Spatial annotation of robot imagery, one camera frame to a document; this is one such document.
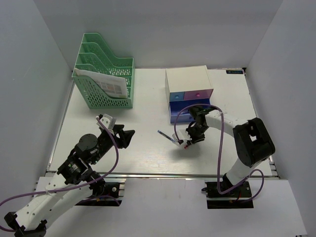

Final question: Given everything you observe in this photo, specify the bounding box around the booklet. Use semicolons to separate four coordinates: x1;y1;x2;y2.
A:
74;68;128;99

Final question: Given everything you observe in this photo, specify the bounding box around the light blue small drawer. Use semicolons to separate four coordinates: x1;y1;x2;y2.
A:
169;92;185;101

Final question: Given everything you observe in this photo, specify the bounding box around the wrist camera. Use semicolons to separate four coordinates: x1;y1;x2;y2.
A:
96;114;116;135
172;129;192;149

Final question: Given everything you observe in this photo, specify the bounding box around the dark blue capped pen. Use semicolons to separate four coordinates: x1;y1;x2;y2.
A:
158;130;179;145

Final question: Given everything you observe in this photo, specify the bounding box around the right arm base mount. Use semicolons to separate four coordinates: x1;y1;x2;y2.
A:
201;181;254;209

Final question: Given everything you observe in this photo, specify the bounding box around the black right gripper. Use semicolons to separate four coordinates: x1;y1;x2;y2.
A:
184;123;208;146

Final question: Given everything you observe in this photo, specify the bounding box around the blue wide bottom drawer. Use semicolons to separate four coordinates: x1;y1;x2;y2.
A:
169;98;210;124

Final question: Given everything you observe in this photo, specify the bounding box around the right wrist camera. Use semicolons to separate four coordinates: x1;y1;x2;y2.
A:
172;129;192;149

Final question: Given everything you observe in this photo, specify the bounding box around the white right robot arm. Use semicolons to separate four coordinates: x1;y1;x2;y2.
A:
183;106;276;197

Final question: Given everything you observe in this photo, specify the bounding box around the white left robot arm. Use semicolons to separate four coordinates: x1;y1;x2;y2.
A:
4;125;135;237

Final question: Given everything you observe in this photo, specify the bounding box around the black label sticker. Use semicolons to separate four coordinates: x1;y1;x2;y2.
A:
226;70;244;75

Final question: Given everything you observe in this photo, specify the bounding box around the white mini drawer cabinet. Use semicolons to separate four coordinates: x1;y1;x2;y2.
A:
165;65;213;103

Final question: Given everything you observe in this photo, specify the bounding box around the green plastic file rack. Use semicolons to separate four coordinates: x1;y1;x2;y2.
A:
72;33;135;109

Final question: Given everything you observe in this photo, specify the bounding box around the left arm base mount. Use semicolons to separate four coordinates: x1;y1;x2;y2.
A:
76;178;126;207

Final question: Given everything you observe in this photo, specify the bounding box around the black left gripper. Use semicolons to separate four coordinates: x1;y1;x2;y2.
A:
90;124;135;164

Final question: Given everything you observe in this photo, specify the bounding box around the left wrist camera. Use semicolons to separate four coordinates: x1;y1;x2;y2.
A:
96;114;116;135

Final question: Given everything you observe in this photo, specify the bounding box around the pink small drawer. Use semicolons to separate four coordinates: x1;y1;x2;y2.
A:
184;89;213;100

